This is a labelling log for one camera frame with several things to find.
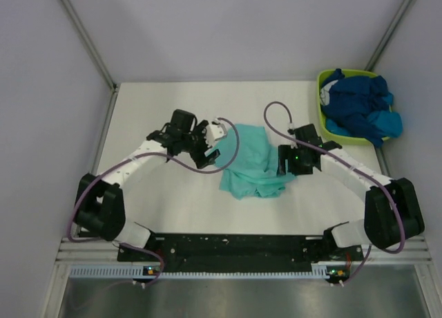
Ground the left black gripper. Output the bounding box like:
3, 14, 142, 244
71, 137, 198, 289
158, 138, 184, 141
181, 121, 220, 169

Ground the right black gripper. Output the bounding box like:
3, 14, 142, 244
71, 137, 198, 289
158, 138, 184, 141
277, 144, 312, 176

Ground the teal t shirt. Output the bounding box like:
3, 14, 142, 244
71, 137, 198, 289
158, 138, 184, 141
215, 124, 296, 200

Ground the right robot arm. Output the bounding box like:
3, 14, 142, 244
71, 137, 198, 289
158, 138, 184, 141
278, 124, 425, 260

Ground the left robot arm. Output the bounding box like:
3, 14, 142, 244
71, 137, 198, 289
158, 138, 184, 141
73, 109, 227, 261

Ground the dark blue t shirt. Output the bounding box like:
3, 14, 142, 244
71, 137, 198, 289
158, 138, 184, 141
319, 68, 393, 147

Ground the green plastic bin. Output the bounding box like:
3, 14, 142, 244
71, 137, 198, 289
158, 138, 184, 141
317, 68, 403, 147

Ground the light blue t shirt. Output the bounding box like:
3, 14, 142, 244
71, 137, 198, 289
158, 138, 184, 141
321, 92, 403, 147

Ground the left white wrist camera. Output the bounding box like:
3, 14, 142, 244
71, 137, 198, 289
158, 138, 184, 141
204, 118, 227, 148

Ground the grey slotted cable duct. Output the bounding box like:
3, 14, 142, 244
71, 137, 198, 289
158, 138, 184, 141
69, 265, 330, 280

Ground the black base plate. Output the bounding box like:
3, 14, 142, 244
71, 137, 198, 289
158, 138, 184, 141
117, 232, 364, 273

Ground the left aluminium frame post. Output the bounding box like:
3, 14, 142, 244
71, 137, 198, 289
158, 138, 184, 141
58, 0, 117, 91

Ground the aluminium frame post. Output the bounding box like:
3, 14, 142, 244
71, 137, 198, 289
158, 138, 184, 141
58, 0, 117, 91
364, 0, 416, 72

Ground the right aluminium frame post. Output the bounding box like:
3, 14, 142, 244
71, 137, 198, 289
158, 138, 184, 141
364, 0, 416, 72

